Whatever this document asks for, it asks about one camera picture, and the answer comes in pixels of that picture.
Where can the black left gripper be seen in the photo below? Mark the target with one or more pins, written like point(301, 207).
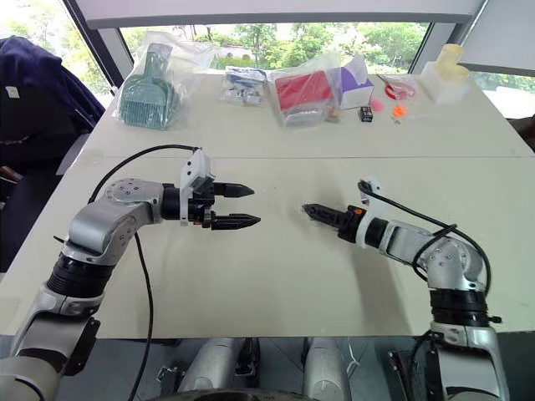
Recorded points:
point(202, 209)

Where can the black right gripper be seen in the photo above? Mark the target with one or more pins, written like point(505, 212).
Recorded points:
point(349, 223)

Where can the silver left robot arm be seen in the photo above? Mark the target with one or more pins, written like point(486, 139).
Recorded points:
point(96, 225)

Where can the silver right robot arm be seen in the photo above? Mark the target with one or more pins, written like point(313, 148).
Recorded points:
point(447, 259)

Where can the small black box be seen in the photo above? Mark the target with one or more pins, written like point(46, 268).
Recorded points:
point(365, 115)

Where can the bag of blue white parts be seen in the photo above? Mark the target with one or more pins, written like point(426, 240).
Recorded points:
point(244, 85)

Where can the small pink object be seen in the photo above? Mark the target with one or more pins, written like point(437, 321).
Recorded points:
point(377, 104)

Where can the red box in clear bag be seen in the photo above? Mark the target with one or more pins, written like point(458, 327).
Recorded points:
point(303, 92)

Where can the small orange object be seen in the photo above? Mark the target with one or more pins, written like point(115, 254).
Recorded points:
point(399, 111)

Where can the purple and white box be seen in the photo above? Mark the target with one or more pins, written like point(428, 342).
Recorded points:
point(355, 89)

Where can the green plastic dustpan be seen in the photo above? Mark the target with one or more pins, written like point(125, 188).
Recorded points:
point(146, 100)

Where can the clear bag with red item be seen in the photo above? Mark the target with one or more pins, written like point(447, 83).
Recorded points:
point(397, 87)

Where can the silver rounded shell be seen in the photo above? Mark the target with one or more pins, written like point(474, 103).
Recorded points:
point(326, 367)
point(213, 363)

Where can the green scoop in plastic bag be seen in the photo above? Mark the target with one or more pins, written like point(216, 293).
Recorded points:
point(188, 54)

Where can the pale yellow translucent object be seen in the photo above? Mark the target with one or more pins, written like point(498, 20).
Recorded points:
point(453, 62)

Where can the black chair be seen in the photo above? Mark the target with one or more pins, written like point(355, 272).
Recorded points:
point(33, 167)

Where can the dark blue jacket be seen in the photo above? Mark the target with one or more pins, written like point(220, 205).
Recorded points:
point(37, 75)

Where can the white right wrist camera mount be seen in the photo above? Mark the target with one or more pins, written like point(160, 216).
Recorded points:
point(376, 200)

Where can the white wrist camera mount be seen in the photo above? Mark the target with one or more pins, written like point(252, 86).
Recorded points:
point(194, 169)
point(376, 200)

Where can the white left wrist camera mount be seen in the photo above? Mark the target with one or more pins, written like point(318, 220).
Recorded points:
point(194, 169)

